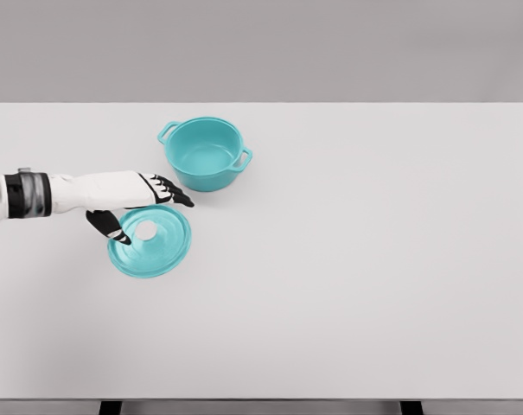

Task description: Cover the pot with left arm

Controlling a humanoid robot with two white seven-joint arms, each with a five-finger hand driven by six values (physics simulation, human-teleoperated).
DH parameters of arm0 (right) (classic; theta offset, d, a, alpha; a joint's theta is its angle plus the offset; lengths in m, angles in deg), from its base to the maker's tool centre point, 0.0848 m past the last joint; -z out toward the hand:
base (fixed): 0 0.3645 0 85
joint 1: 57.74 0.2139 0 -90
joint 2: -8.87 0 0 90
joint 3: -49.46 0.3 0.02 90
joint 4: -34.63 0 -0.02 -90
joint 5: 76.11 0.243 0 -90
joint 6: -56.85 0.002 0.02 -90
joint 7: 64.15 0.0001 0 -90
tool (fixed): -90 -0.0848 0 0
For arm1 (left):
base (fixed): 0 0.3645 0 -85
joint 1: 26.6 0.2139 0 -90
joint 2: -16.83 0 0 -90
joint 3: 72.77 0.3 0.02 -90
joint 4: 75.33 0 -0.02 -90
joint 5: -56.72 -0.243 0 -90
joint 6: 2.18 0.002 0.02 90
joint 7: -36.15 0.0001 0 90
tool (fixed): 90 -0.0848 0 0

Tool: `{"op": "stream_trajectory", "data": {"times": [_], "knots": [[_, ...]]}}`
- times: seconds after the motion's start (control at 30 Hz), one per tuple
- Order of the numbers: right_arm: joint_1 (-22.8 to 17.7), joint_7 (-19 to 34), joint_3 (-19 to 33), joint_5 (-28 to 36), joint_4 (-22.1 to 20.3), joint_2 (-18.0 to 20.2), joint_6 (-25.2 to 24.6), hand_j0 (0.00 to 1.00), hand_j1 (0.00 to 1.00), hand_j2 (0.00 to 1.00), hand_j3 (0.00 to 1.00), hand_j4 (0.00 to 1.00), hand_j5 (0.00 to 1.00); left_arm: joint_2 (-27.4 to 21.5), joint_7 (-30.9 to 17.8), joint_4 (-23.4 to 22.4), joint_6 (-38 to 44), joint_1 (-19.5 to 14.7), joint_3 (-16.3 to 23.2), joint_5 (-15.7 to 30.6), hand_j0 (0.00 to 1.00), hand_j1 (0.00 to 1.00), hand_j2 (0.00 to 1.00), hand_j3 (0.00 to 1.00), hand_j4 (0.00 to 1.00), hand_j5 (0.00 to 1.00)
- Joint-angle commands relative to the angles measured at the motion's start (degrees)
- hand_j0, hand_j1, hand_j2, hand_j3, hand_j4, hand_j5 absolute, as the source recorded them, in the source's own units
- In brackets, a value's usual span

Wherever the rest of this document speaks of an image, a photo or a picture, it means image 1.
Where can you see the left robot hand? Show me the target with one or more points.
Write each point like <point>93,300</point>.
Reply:
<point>114,190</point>

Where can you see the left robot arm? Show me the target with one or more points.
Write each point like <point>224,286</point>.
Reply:
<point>32,195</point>

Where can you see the teal pot lid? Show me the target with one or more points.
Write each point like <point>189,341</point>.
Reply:
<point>161,250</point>

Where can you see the teal pot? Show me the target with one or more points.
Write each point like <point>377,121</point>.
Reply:
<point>204,153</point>

